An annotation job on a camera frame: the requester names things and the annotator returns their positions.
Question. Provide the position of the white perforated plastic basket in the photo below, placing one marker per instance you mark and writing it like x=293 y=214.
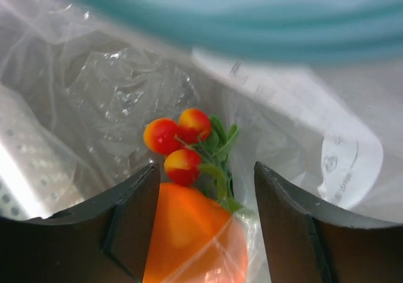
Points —
x=37 y=171

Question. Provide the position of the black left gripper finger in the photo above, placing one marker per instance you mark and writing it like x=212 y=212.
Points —
x=103 y=239

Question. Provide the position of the orange fake tangerine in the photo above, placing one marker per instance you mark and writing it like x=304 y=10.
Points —
x=194 y=240

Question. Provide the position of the red cherry tomato sprig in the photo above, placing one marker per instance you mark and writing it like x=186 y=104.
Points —
x=195 y=144

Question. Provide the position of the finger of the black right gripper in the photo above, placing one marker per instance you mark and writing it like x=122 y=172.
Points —
x=310 y=240

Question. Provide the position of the clear zip bag with vegetables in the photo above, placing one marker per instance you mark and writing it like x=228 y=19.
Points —
x=314 y=86

